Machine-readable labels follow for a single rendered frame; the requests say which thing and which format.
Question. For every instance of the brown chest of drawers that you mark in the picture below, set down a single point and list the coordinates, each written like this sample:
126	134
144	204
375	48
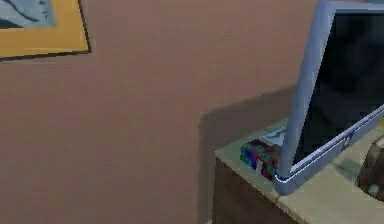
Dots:
320	200

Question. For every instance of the multicoloured box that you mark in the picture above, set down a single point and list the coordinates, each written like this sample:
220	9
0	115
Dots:
261	156

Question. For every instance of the grey television set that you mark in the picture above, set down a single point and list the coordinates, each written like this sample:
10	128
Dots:
346	83

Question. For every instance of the brown round object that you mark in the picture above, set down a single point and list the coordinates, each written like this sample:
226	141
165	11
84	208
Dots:
373	170

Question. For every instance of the yellow framed wall picture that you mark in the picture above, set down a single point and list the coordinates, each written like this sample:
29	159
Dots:
40	36

